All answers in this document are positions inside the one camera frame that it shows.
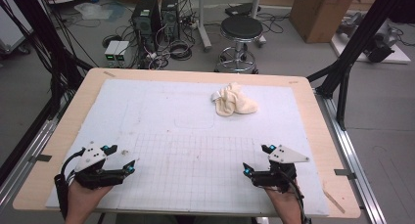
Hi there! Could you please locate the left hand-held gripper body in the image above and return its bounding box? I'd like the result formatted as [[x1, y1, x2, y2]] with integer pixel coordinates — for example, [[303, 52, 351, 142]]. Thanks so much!
[[73, 141, 126, 190]]

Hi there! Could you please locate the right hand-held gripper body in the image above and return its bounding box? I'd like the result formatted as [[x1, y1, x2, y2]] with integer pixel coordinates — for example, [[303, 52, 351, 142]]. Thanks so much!
[[253, 144, 310, 193]]

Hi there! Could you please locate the cream printed cloth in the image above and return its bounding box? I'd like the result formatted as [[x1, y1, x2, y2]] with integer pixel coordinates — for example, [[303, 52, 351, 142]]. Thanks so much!
[[210, 81, 259, 117]]

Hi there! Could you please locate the person's right hand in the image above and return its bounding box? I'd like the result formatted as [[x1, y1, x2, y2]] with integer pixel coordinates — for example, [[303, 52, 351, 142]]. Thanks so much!
[[264, 184, 302, 224]]

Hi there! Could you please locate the person's left hand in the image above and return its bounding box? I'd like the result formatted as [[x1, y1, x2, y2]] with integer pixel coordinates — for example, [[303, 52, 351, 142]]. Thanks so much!
[[66, 179, 114, 224]]

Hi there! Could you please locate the grey metal table clip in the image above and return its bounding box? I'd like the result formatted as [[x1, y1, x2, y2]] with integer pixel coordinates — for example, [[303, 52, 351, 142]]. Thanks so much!
[[334, 168, 357, 181], [27, 154, 53, 164]]

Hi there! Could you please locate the thin wooden stick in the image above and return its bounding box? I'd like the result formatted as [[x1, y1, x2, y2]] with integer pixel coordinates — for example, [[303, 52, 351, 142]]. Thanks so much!
[[322, 188, 346, 215]]

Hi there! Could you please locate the white grid foam mat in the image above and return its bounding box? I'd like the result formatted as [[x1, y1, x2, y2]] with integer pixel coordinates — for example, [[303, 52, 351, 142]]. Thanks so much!
[[45, 78, 330, 217]]

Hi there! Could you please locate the white power supply unit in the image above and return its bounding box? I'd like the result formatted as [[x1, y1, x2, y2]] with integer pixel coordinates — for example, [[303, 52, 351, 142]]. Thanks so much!
[[115, 40, 131, 64], [104, 40, 120, 64]]

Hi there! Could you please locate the black round stool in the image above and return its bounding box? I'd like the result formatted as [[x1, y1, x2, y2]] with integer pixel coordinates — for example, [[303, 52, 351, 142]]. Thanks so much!
[[213, 15, 264, 75]]

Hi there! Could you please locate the large black computer tower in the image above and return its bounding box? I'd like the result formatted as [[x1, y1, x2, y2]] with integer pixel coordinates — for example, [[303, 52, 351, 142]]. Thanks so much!
[[130, 0, 162, 54]]

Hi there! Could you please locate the clear plastic bag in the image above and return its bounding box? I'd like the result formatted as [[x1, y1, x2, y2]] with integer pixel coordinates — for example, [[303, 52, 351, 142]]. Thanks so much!
[[73, 2, 114, 22]]

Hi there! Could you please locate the flat black box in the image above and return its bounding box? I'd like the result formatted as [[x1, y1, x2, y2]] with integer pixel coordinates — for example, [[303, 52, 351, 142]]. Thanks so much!
[[224, 2, 262, 18]]

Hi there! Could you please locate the large cardboard box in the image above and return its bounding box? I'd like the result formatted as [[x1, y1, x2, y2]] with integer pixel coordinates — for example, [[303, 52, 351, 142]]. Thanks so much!
[[288, 0, 360, 44]]

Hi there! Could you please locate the grey metal stand leg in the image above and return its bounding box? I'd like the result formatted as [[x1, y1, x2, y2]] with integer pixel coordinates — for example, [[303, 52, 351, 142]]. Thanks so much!
[[195, 0, 213, 53]]

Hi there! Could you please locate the slim black computer tower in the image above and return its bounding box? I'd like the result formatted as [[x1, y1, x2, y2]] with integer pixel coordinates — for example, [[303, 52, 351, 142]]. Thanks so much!
[[161, 0, 181, 43]]

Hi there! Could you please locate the grey black robot device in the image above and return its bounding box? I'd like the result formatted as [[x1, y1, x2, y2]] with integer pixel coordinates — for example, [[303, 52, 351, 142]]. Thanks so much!
[[337, 11, 405, 64]]

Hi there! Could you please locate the white floor board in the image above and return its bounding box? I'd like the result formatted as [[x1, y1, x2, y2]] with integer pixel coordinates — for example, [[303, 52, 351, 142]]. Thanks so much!
[[330, 31, 412, 66]]

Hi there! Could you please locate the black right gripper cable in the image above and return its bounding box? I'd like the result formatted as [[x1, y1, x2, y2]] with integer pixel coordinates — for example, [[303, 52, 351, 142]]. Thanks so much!
[[280, 168, 311, 224]]

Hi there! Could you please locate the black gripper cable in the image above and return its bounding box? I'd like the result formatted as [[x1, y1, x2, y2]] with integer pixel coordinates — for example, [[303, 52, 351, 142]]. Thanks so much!
[[54, 148, 86, 220], [280, 168, 311, 224]]

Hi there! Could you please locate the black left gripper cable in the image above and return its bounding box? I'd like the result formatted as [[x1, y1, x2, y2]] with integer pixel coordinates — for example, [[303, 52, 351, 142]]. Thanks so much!
[[54, 148, 86, 220]]

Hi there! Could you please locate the aluminium rail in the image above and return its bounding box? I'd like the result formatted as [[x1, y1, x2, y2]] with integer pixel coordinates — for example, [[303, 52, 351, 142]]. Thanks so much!
[[313, 86, 389, 224], [0, 92, 68, 212]]

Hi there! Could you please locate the coiled black cable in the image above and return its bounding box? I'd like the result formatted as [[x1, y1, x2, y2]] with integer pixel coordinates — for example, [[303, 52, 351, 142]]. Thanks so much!
[[167, 39, 194, 62]]

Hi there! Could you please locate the black metal frame post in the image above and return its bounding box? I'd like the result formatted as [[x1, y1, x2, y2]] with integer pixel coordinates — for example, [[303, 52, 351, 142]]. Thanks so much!
[[306, 0, 409, 131], [0, 0, 95, 121]]

